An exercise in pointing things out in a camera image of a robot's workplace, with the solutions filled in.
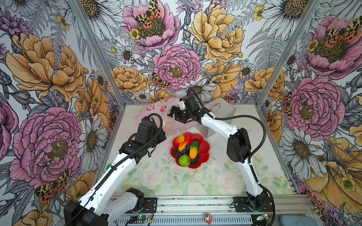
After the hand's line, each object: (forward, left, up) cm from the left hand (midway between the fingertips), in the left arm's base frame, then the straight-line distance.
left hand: (164, 136), depth 77 cm
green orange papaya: (-1, -16, -11) cm, 20 cm away
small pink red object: (-35, -21, -15) cm, 44 cm away
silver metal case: (+26, -35, -5) cm, 44 cm away
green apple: (-9, -10, -10) cm, 17 cm away
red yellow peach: (+6, -7, -14) cm, 17 cm away
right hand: (+15, -1, -3) cm, 16 cm away
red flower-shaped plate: (+2, -24, -20) cm, 31 cm away
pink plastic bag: (+22, -1, -20) cm, 30 cm away
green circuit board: (-34, +12, -21) cm, 42 cm away
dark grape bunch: (-2, -7, -15) cm, 17 cm away
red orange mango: (+3, -9, -16) cm, 19 cm away
